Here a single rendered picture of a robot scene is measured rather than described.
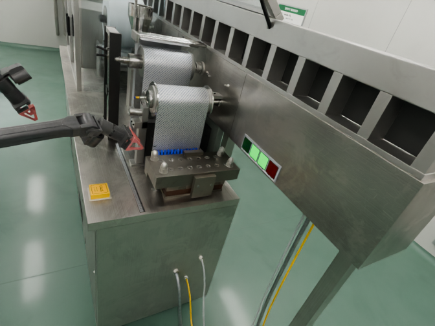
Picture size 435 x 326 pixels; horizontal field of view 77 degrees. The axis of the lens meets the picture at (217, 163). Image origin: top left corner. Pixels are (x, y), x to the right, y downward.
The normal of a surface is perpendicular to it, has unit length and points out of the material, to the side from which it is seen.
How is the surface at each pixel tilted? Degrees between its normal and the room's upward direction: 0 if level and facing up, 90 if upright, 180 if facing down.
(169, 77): 92
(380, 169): 90
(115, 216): 0
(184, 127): 90
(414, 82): 90
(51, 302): 0
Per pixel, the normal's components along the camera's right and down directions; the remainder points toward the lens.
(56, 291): 0.22, -0.83
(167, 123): 0.44, 0.55
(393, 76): -0.87, 0.07
